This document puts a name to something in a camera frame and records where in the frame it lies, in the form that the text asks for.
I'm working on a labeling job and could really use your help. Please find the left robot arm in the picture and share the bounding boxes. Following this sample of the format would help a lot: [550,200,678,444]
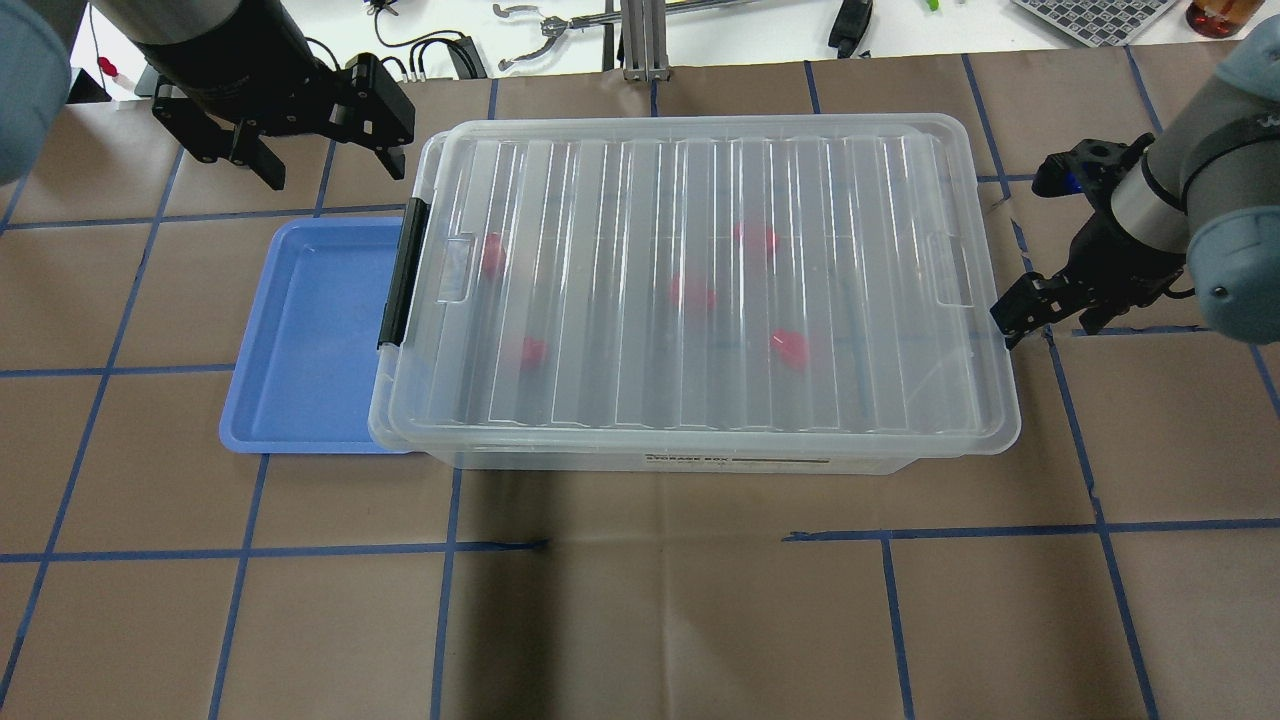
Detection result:
[1,1,416,190]

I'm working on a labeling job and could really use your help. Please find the black power adapter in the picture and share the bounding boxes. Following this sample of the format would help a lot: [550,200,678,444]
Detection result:
[827,0,874,59]

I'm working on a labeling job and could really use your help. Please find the blue plastic tray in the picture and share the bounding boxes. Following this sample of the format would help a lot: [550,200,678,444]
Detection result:
[219,217,401,455]

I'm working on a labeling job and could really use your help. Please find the red block under lid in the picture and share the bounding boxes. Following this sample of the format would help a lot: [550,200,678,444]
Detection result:
[731,222,778,260]
[769,328,810,372]
[668,274,717,313]

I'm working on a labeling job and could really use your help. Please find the red block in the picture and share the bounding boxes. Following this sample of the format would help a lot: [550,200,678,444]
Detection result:
[518,336,549,373]
[480,233,507,281]
[731,222,778,260]
[769,328,810,372]
[668,274,717,313]

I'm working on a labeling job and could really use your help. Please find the clear plastic storage box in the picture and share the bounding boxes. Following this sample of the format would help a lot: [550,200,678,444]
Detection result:
[369,128,977,475]

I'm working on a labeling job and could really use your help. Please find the aluminium frame post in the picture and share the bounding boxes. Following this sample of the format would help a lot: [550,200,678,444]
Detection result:
[620,0,669,82]

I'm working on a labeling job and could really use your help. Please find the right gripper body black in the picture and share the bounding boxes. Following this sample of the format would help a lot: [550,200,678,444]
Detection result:
[989,133,1187,334]

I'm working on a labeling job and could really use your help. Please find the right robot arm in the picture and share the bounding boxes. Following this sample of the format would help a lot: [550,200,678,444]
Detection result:
[989,17,1279,348]

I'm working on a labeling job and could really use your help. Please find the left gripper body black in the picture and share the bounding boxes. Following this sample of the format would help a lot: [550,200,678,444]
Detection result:
[134,1,416,167]

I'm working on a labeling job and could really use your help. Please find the black box latch handle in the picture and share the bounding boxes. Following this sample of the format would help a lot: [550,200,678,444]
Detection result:
[378,197,431,348]

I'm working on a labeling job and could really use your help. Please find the clear plastic box lid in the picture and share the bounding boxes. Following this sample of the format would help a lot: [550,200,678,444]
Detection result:
[387,114,1021,457]

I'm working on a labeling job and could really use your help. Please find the grey keyboard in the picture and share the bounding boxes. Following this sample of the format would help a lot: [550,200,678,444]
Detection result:
[1012,1,1175,47]

